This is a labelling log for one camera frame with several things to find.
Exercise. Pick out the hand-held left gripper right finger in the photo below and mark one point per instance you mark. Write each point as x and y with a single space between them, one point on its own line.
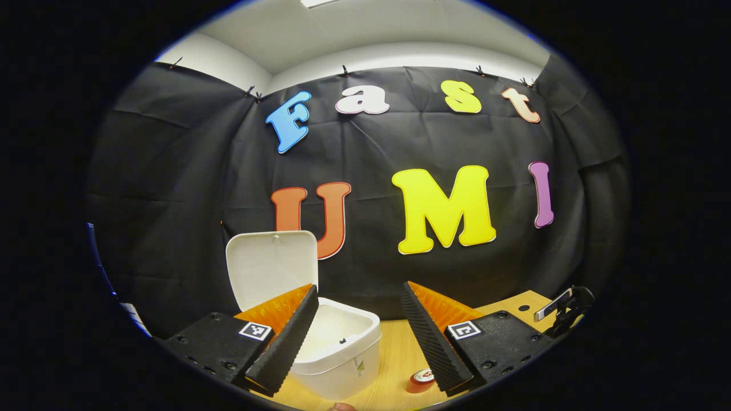
434 345

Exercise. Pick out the black backdrop cloth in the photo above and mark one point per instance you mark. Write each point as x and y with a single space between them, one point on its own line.
365 148

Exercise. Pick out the white desktop garbage bin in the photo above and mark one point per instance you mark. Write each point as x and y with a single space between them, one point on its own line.
271 268

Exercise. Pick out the white ceiling light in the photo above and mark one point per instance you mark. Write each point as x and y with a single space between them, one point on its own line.
320 2

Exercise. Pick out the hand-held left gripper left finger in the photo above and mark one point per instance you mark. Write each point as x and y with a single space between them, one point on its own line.
288 339

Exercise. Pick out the red pop can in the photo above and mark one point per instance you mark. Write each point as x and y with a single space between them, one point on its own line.
421 381

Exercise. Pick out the wooden desktop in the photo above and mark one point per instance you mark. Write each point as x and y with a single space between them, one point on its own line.
394 354

